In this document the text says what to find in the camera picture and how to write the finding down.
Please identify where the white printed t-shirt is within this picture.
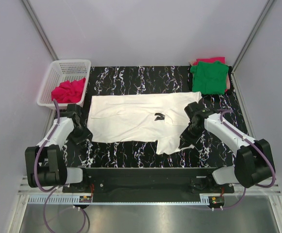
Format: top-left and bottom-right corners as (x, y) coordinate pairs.
(87, 92), (201, 154)

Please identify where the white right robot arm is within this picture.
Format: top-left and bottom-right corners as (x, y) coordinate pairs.
(180, 102), (276, 188)

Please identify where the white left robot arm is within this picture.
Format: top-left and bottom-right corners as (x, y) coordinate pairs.
(25, 104), (93, 192)

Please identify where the folded green t-shirt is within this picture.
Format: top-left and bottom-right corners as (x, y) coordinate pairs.
(190, 61), (229, 95)

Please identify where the crumpled pink t-shirt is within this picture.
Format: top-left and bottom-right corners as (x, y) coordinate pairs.
(51, 78), (86, 103)

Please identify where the folded peach t-shirt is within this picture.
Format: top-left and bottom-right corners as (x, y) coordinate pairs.
(225, 73), (231, 92)

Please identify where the folded red t-shirt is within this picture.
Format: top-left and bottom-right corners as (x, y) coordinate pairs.
(190, 57), (225, 66)

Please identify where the right controller board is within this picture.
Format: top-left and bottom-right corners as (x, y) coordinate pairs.
(210, 196), (225, 205)

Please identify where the controller board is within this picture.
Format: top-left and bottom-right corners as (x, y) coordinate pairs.
(79, 196), (92, 203)
(210, 196), (225, 205)

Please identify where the left controller board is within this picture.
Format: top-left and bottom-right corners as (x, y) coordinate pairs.
(79, 196), (92, 203)

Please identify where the white plastic basket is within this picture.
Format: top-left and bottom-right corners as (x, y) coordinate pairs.
(37, 59), (91, 110)

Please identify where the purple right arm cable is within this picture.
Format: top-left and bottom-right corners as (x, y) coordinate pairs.
(186, 109), (277, 211)

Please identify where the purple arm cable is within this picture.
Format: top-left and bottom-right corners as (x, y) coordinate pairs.
(33, 99), (90, 233)
(186, 109), (277, 211)

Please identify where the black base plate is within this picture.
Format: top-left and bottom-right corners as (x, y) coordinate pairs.
(63, 168), (234, 204)

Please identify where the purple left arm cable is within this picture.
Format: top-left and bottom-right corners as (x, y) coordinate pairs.
(33, 99), (90, 233)

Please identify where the aluminium rail frame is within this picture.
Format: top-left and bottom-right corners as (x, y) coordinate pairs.
(9, 188), (282, 233)

